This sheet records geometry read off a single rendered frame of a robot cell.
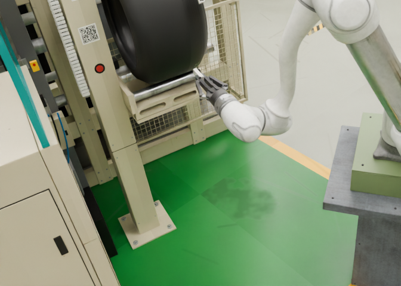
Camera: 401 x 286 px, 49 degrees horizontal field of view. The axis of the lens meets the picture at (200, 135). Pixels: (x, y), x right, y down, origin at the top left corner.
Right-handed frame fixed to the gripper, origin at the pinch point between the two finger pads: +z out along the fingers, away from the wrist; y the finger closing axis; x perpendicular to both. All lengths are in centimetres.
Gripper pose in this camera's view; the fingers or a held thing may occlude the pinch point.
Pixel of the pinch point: (198, 75)
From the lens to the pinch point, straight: 182.9
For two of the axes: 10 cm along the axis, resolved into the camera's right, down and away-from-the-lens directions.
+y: -8.8, 3.7, -2.9
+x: 0.8, 7.1, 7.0
